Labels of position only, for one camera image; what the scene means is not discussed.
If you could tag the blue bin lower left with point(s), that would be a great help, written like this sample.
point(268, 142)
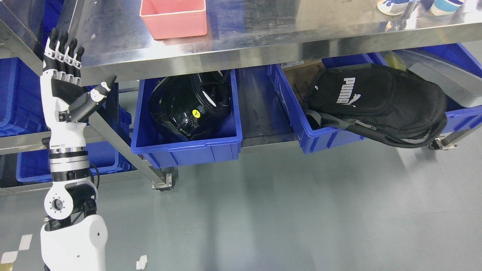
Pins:
point(34, 166)

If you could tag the white blue cup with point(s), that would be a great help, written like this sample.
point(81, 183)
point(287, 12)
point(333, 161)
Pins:
point(392, 7)

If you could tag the light blue cup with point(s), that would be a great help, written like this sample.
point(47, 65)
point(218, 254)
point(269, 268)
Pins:
point(443, 7)

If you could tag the black Puma backpack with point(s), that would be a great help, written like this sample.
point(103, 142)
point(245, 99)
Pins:
point(391, 106)

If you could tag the cardboard piece in bin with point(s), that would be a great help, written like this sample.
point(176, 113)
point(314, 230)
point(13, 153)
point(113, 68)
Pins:
point(300, 75)

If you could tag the blue bin with backpack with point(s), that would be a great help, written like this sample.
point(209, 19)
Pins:
point(310, 140)

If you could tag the cart caster wheel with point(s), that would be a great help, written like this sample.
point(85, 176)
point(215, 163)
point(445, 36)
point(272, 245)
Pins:
point(167, 179)

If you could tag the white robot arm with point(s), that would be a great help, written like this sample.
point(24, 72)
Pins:
point(74, 236)

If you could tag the blue bin upper left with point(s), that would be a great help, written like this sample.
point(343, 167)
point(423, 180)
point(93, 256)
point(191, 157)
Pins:
point(21, 109)

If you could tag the pink plastic storage box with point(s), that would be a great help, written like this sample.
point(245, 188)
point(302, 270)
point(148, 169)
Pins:
point(174, 18)

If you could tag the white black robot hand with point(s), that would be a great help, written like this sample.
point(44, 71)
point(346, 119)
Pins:
point(67, 105)

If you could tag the black glossy helmet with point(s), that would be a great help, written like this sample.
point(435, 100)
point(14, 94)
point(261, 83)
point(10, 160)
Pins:
point(190, 107)

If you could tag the blue bin with helmet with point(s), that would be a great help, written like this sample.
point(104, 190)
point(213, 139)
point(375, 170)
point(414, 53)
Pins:
point(223, 145)

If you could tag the blue bin far right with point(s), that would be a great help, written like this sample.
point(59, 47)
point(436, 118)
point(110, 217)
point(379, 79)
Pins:
point(453, 68)

